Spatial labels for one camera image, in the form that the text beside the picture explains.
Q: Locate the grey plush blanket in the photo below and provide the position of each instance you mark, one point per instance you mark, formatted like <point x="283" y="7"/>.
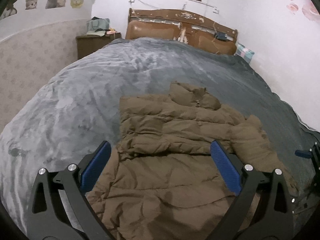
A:
<point x="100" y="80"/>

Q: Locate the dark wooden nightstand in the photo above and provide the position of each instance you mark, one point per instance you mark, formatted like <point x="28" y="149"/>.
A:
<point x="87" y="45"/>

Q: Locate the checked pillow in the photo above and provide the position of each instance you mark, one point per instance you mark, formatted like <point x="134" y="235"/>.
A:
<point x="245" y="52"/>

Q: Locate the brown puffer jacket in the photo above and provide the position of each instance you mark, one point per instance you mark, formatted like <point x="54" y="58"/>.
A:
<point x="162" y="130"/>

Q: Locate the small tabby kitten sticker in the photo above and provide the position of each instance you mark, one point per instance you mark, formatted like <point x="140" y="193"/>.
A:
<point x="32" y="2"/>

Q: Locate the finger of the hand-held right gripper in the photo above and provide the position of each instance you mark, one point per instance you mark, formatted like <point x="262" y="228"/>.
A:
<point x="302" y="153"/>

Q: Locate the pale green bag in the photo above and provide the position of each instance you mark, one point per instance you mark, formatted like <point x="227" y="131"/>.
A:
<point x="97" y="24"/>

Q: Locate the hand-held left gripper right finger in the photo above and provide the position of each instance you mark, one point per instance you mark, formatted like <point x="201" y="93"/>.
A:
<point x="225" y="166"/>

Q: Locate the cat in bear hat sticker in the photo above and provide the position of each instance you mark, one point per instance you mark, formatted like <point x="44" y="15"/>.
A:
<point x="8" y="8"/>

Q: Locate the pink flower wall stickers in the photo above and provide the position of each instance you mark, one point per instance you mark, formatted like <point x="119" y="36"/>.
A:
<point x="310" y="7"/>

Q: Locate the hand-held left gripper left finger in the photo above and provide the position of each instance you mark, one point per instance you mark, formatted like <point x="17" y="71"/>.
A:
<point x="96" y="166"/>

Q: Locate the small orange object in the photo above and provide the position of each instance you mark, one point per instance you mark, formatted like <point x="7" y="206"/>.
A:
<point x="111" y="31"/>

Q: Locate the black device on headboard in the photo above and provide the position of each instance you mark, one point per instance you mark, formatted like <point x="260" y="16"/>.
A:
<point x="221" y="36"/>

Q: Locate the wooden bed headboard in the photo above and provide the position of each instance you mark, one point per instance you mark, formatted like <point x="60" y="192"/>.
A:
<point x="150" y="31"/>

